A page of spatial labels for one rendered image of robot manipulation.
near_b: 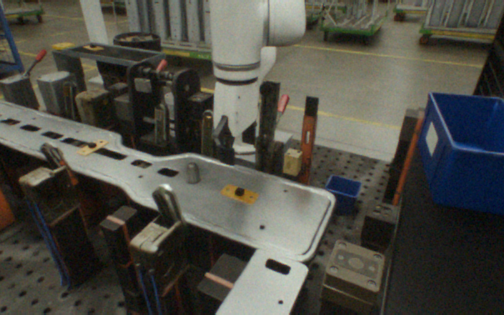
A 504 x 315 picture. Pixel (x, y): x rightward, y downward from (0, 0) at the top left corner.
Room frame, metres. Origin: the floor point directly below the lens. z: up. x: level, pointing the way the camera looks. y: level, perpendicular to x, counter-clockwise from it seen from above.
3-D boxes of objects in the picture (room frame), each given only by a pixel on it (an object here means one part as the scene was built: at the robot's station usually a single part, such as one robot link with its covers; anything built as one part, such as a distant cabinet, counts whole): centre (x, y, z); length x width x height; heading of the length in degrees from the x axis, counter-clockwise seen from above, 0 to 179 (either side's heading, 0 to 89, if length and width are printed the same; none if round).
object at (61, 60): (1.31, 0.72, 0.92); 0.08 x 0.08 x 0.44; 63
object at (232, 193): (0.58, 0.02, 1.01); 0.08 x 0.04 x 0.01; 63
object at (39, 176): (0.61, 0.46, 0.87); 0.12 x 0.09 x 0.35; 153
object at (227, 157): (0.53, 0.05, 1.14); 0.03 x 0.03 x 0.07; 63
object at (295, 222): (0.79, 0.46, 1.00); 1.38 x 0.22 x 0.02; 63
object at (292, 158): (0.65, -0.11, 0.88); 0.04 x 0.04 x 0.36; 63
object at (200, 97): (0.88, 0.14, 0.91); 0.07 x 0.05 x 0.42; 153
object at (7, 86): (1.21, 0.89, 0.88); 0.11 x 0.10 x 0.36; 153
